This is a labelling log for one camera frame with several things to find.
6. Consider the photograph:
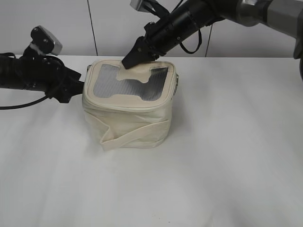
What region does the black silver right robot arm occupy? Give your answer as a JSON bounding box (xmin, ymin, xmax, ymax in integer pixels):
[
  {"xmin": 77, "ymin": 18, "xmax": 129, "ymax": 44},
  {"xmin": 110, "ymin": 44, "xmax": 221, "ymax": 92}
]
[{"xmin": 122, "ymin": 0, "xmax": 303, "ymax": 69}]

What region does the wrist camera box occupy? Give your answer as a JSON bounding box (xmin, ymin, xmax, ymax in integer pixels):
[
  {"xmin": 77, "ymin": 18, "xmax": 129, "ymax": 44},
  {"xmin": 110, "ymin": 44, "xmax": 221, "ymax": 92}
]
[
  {"xmin": 130, "ymin": 0, "xmax": 152, "ymax": 12},
  {"xmin": 29, "ymin": 26, "xmax": 62, "ymax": 56}
]

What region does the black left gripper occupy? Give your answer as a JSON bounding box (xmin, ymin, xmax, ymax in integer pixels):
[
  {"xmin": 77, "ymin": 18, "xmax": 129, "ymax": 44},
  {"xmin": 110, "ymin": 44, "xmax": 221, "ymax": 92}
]
[{"xmin": 21, "ymin": 55, "xmax": 84, "ymax": 104}]

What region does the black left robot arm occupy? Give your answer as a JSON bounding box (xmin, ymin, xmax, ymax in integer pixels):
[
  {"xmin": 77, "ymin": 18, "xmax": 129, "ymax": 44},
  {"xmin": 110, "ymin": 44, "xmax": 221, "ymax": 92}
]
[{"xmin": 0, "ymin": 53, "xmax": 84, "ymax": 104}]

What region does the cream fabric zipper bag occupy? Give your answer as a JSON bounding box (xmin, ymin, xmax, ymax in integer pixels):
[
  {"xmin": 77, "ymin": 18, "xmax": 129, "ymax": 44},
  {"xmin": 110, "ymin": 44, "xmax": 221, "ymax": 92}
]
[{"xmin": 82, "ymin": 60, "xmax": 178, "ymax": 151}]

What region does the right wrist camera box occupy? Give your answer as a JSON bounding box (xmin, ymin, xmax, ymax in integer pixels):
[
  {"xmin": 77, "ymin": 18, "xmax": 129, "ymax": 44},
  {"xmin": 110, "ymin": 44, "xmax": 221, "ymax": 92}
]
[{"xmin": 130, "ymin": 0, "xmax": 152, "ymax": 12}]

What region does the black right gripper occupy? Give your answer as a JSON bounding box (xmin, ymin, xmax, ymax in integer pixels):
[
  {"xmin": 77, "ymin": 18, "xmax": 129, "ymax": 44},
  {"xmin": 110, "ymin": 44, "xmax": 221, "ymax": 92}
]
[{"xmin": 122, "ymin": 11, "xmax": 201, "ymax": 70}]

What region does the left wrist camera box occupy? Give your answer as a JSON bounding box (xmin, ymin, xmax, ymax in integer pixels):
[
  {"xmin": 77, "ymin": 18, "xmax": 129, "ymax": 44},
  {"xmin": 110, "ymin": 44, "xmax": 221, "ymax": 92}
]
[{"xmin": 29, "ymin": 26, "xmax": 62, "ymax": 56}]

